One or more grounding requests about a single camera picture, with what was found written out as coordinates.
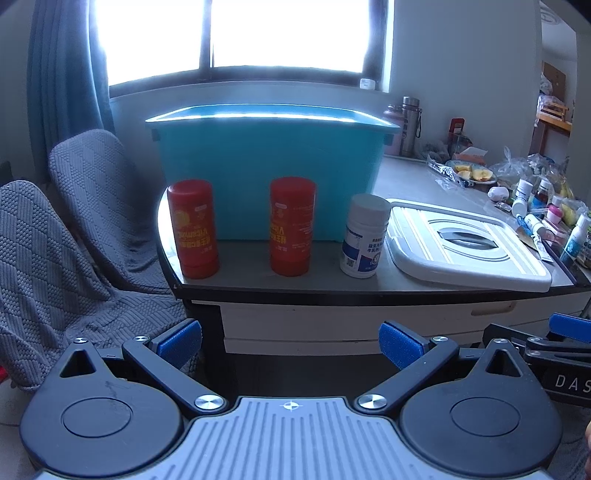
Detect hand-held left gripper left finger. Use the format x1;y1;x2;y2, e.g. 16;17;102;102
59;318;228;414

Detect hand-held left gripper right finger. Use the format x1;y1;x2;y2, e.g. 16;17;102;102
355;320;536;414

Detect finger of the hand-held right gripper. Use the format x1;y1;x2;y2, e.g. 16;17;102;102
549;313;591;344
482;323;591;366

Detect white medicine bottle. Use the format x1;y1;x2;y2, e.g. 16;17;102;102
340;194;392;279

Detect red bottle with yellow label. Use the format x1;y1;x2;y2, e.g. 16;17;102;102
269;176;317;277
167;180;221;280

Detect white storage bin lid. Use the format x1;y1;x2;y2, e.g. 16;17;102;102
385;198;553;293

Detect blue plastic storage bin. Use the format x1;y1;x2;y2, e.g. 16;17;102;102
144;104;402;243

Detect grey desktop desk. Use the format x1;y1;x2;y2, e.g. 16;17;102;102
156;154;591;356

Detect white desk drawer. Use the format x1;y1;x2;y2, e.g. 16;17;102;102
221;299;557;355

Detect white blue spray bottle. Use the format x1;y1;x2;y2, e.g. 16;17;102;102
558;214;591;269

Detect white tube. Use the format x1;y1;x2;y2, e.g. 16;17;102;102
523;213;549;237

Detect pink and white jar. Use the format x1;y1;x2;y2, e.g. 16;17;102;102
544;196;565;225

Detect blue liquid small bottle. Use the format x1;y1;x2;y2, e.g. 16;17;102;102
530;179;553;209

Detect chair with grey knitted cover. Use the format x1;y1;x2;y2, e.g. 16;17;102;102
0;180;204;393
48;129;185;296

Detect white capped small bottle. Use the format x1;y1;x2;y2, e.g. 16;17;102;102
512;178;534;207

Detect clear plastic bags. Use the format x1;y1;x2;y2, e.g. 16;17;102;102
489;147;575;191

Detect silver foil packet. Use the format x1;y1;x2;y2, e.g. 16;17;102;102
427;156;472;189

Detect plate of cut fruit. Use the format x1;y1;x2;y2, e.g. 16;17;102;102
445;159;498;185

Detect orange tissue box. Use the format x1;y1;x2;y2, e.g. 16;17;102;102
450;147;490;165

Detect wooden shelf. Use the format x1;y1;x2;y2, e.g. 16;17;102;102
536;96;574;136

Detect pink water bottle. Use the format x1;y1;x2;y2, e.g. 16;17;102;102
382;104;407;157

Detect steel thermos bottle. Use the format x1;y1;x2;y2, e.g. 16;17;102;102
400;96;423;158

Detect blue curtain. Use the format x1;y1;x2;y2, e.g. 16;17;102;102
27;0;116;185

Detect window with dark frame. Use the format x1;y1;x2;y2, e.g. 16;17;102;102
90;0;394;93

